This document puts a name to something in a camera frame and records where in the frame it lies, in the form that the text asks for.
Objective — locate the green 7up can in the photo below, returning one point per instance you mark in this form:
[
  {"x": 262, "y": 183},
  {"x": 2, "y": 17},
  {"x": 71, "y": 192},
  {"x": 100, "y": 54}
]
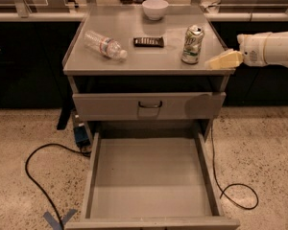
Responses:
[{"x": 194, "y": 36}]

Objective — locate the black drawer handle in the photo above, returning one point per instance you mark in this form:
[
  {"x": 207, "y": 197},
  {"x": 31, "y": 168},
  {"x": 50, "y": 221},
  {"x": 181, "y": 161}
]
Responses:
[{"x": 150, "y": 105}]

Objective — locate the clear plastic water bottle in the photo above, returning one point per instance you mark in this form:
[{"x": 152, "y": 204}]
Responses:
[{"x": 104, "y": 45}]

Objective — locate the black chocolate bar packet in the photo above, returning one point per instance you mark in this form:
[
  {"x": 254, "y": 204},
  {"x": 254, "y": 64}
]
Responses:
[{"x": 148, "y": 42}]

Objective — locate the white ceramic bowl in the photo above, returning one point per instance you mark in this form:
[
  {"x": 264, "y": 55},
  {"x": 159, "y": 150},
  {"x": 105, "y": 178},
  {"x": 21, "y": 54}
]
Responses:
[{"x": 155, "y": 9}]

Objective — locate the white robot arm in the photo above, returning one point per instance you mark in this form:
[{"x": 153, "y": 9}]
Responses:
[{"x": 276, "y": 49}]

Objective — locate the open grey middle drawer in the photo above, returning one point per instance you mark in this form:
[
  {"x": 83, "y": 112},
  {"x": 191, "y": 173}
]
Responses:
[{"x": 158, "y": 181}]

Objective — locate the closed grey top drawer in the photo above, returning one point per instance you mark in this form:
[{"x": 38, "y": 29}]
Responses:
[{"x": 124, "y": 106}]

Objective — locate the grey drawer cabinet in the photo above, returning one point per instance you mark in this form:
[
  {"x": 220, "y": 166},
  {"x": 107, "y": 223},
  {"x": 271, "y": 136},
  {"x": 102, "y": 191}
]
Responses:
[{"x": 146, "y": 69}]

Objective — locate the blue power box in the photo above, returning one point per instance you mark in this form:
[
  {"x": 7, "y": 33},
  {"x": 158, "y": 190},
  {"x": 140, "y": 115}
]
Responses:
[{"x": 81, "y": 137}]

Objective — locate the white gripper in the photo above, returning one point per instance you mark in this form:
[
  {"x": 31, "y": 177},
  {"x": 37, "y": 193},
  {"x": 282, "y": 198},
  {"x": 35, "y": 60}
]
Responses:
[{"x": 252, "y": 50}]

